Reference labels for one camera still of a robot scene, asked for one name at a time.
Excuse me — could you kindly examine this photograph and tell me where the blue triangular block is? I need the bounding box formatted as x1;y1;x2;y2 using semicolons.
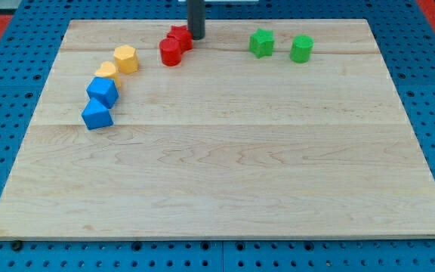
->
82;98;113;130

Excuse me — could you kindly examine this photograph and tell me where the blue cube block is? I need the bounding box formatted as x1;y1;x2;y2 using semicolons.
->
86;77;119;109

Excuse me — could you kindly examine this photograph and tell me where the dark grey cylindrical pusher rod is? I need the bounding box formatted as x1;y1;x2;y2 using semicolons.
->
187;0;205;40

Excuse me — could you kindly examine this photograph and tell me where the yellow hexagon block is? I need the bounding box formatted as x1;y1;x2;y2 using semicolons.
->
113;45;139;74

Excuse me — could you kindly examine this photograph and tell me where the red star block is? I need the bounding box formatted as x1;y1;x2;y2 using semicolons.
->
167;25;193;53

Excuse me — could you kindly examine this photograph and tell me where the red cylinder block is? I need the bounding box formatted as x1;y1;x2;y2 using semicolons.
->
159;38;181;66

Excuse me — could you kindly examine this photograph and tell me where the green cylinder block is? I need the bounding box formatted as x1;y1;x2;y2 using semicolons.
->
289;35;314;63

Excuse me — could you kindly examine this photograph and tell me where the light wooden board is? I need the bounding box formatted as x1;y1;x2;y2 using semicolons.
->
0;19;435;241

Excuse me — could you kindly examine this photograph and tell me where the green star block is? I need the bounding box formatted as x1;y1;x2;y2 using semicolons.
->
248;28;274;58

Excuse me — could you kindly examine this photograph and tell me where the yellow heart block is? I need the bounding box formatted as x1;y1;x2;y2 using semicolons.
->
94;61;122;88

